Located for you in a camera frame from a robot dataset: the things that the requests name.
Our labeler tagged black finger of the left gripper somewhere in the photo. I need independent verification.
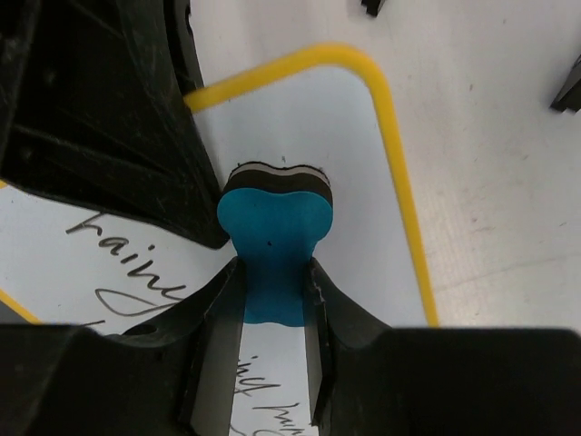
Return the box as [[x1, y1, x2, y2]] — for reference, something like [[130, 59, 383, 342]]
[[1, 0, 228, 249]]

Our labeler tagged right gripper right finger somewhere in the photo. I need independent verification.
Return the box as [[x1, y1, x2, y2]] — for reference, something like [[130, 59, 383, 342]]
[[302, 259, 393, 435]]

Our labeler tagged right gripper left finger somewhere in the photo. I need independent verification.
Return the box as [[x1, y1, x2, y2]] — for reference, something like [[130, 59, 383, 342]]
[[115, 259, 246, 435]]

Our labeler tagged blue whiteboard eraser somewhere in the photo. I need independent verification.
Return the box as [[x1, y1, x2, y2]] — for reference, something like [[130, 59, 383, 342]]
[[217, 162, 333, 328]]

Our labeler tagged yellow framed whiteboard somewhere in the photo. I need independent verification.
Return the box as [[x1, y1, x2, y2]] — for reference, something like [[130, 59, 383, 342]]
[[0, 42, 440, 436]]

